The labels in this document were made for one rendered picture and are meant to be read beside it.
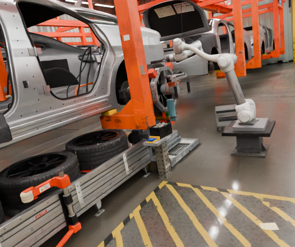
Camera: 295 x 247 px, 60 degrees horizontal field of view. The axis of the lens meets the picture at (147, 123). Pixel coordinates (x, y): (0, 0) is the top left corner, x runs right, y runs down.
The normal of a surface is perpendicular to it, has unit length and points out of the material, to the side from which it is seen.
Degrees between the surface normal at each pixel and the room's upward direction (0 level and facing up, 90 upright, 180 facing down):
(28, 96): 91
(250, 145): 90
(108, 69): 90
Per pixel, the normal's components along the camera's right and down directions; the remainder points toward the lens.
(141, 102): -0.55, 0.28
